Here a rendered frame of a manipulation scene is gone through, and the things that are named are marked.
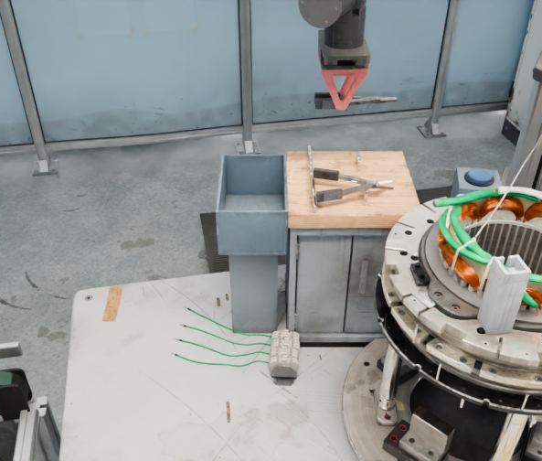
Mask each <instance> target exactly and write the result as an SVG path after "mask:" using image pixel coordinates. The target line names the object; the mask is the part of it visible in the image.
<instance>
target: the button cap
mask: <svg viewBox="0 0 542 461"><path fill-rule="evenodd" d="M467 177H468V178H469V179H470V180H472V181H473V182H476V183H481V184H484V183H489V182H491V181H492V177H493V175H492V174H491V172H489V171H488V170H486V169H483V168H473V169H470V170H469V171H468V175H467Z"/></svg>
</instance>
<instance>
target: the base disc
mask: <svg viewBox="0 0 542 461"><path fill-rule="evenodd" d="M387 346H388V341H387V340H386V339H385V338H375V339H374V340H372V341H371V342H370V343H369V344H367V345H366V346H365V347H364V348H363V349H362V350H361V351H360V352H359V354H358V355H357V356H356V358H355V359H354V361H353V363H352V364H351V366H350V368H349V370H348V372H347V374H346V377H345V383H344V387H343V394H342V414H343V420H344V425H345V430H346V433H347V436H348V439H349V441H350V444H351V446H352V447H353V449H354V451H355V453H356V455H357V457H358V459H359V460H360V461H399V460H398V459H397V458H396V457H394V456H393V455H391V454H390V453H388V452H387V451H386V450H384V449H383V448H382V446H383V442H384V439H385V438H386V437H387V436H388V435H389V433H390V432H391V431H392V430H393V429H394V428H395V427H396V425H397V424H398V423H399V422H400V421H401V420H404V421H406V422H408V423H410V422H411V418H412V415H411V411H410V404H409V402H410V395H411V393H412V391H413V389H414V387H415V386H416V384H417V383H418V382H419V381H420V380H421V379H422V378H423V377H422V376H420V375H419V374H416V375H415V376H413V377H411V378H410V379H408V380H406V381H404V382H402V383H401V384H400V385H398V390H397V395H396V400H398V401H400V402H402V404H403V407H404V410H398V407H397V405H396V408H397V415H398V421H397V422H396V423H394V424H393V425H383V424H382V423H380V422H379V421H378V420H377V410H376V402H375V394H374V392H375V390H376V389H377V388H378V387H380V385H381V380H382V374H383V372H382V371H381V370H380V369H379V368H378V367H377V361H378V360H379V359H381V358H382V357H383V356H385V355H386V352H387ZM532 417H533V415H529V416H528V418H527V420H528V432H529V430H530V427H533V425H534V423H536V422H537V421H539V422H541V423H542V416H536V418H535V420H534V422H533V424H532V426H530V425H529V424H530V422H531V419H532ZM524 447H525V445H524V446H523V447H522V448H521V449H520V451H518V452H517V453H516V454H515V455H513V457H512V459H511V461H520V459H521V456H522V453H523V450H524Z"/></svg>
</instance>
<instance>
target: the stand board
mask: <svg viewBox="0 0 542 461"><path fill-rule="evenodd" d="M311 152H312V161H313V169H314V168H315V167H318V168H325V169H332V170H338V171H339V174H345V175H349V176H352V177H360V178H363V179H367V180H371V181H372V180H388V179H391V180H392V182H388V183H382V184H380V186H386V187H393V188H394V189H379V188H371V189H369V190H368V198H367V202H364V198H363V193H362V191H361V192H357V193H354V194H351V195H347V196H343V197H342V199H338V200H331V201H326V202H318V203H317V202H316V205H317V207H316V213H313V203H312V194H311V184H310V174H309V164H308V154H307V151H287V152H286V168H287V192H288V228H290V229H392V228H393V226H394V225H395V224H396V223H398V220H399V219H400V218H401V217H402V216H404V215H405V214H406V213H407V212H409V211H410V210H412V209H414V208H416V207H418V206H419V205H420V202H419V199H418V196H417V193H416V190H415V188H414V185H413V182H412V179H411V176H410V173H409V169H408V166H407V163H406V160H405V157H404V155H403V152H402V151H311ZM356 152H359V153H360V156H361V161H362V162H361V170H360V171H357V167H356ZM356 186H360V184H357V183H352V182H346V181H344V180H341V179H339V180H338V181H332V180H325V179H319V178H315V179H314V187H315V193H316V191H323V190H328V189H335V188H341V189H347V188H352V187H356Z"/></svg>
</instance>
